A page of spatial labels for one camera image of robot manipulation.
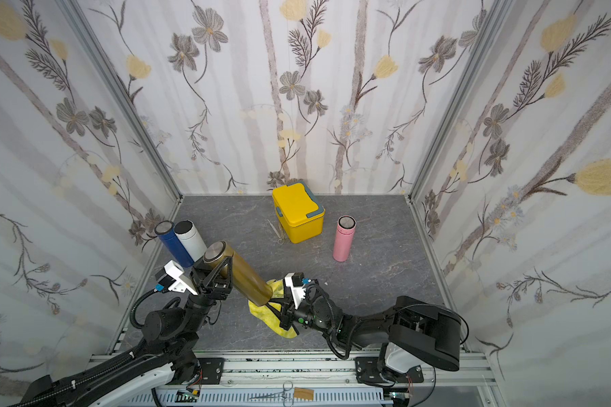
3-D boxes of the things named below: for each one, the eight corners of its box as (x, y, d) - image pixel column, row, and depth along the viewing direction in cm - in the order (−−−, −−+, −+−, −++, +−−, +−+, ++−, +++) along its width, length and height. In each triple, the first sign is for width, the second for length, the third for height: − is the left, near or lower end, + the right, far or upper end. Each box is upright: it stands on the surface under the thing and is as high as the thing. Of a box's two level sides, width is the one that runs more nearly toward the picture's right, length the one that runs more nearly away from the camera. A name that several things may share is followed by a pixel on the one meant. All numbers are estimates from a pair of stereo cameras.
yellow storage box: (291, 249, 103) (289, 227, 92) (273, 212, 116) (269, 189, 105) (326, 236, 108) (328, 213, 96) (305, 202, 121) (304, 179, 109)
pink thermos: (333, 262, 100) (338, 230, 83) (332, 249, 104) (337, 215, 87) (349, 262, 100) (357, 230, 83) (348, 249, 104) (355, 215, 87)
